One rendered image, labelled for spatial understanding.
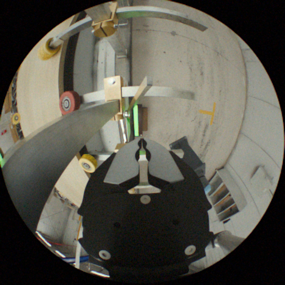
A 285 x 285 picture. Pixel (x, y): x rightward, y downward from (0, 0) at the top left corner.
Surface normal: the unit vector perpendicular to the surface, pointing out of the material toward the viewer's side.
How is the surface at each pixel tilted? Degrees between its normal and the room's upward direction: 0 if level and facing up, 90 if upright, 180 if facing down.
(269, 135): 90
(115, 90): 0
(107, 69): 0
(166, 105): 0
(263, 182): 90
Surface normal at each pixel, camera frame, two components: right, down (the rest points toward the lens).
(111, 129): 0.02, 0.49
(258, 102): -1.00, 0.02
